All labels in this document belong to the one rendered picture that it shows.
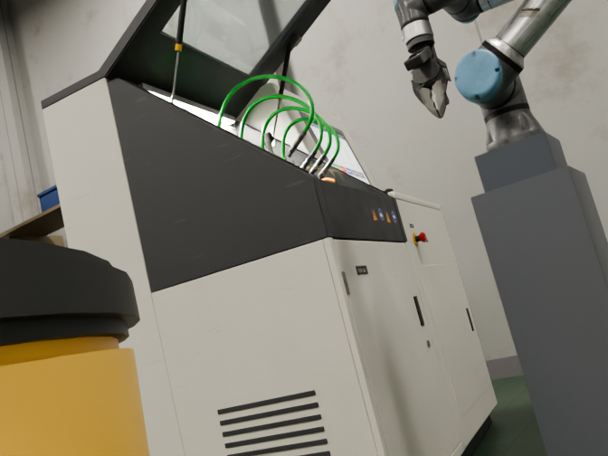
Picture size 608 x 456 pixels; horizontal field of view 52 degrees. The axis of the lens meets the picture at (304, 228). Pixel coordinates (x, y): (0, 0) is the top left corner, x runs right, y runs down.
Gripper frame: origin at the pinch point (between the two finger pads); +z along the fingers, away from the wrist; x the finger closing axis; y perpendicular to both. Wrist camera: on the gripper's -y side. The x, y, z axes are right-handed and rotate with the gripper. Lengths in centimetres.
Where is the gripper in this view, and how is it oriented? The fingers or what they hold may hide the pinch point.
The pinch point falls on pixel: (438, 112)
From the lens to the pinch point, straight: 162.8
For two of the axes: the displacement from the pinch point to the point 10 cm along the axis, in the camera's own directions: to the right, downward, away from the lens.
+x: -8.1, 2.9, 5.2
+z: 2.4, 9.6, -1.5
